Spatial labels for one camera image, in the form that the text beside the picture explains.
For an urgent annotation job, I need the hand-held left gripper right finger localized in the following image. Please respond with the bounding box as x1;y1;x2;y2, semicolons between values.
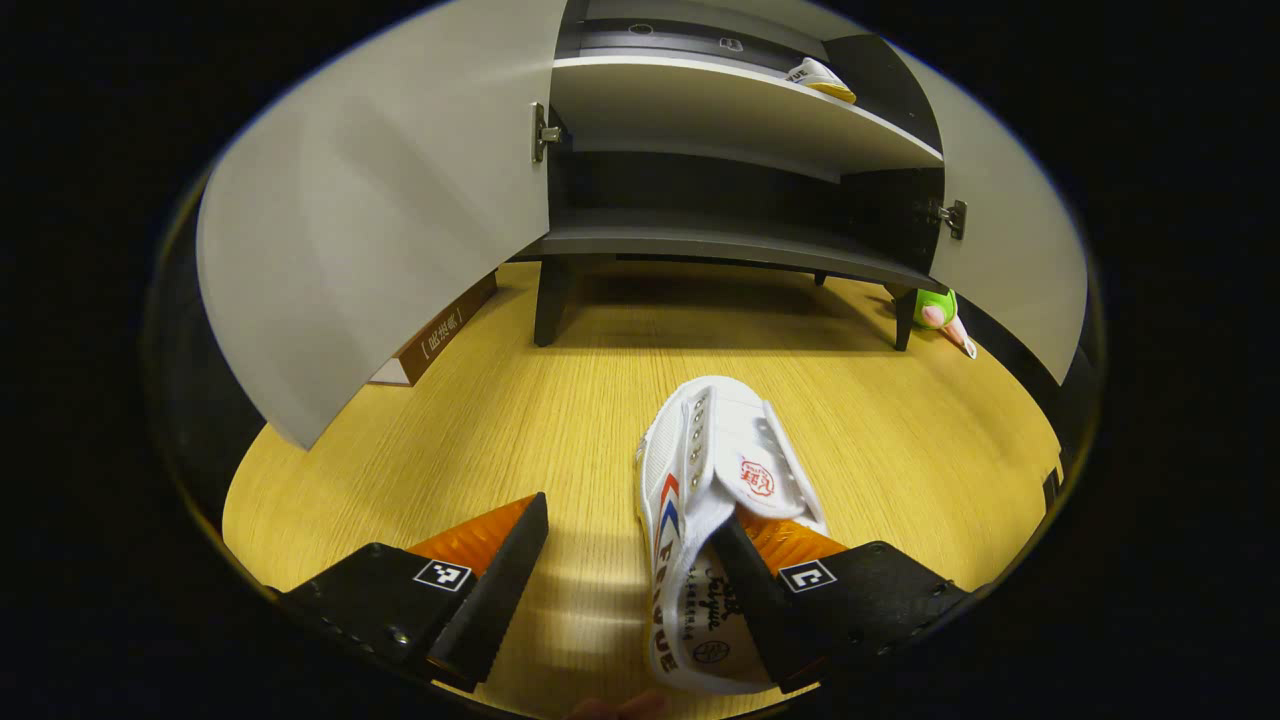
708;508;973;695

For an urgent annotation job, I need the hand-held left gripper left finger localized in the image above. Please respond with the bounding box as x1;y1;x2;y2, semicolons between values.
278;492;550;693

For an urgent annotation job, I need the white canvas shoe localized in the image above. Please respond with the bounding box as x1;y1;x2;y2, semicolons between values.
634;375;831;696
785;57;858;104

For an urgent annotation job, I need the grey shoe cabinet door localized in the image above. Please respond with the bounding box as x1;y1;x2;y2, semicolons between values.
880;45;1089;386
195;0;569;451

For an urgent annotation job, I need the brown cover book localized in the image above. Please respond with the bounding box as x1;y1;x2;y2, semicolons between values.
368;270;499;388

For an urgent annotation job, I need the green and pink plush toy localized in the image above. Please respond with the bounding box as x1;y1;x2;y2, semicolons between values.
885;285;978;359

